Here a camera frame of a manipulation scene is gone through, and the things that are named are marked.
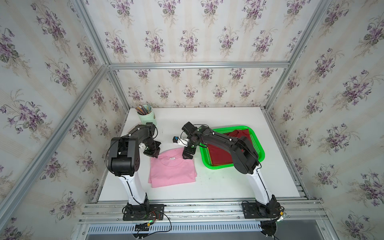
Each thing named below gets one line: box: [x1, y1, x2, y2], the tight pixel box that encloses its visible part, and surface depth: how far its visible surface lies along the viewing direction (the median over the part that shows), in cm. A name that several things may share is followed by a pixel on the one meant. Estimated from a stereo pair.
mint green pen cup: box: [137, 109, 157, 126], surface depth 101 cm
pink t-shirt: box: [148, 147, 198, 188], surface depth 88 cm
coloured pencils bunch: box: [135, 101, 153, 115], surface depth 103 cm
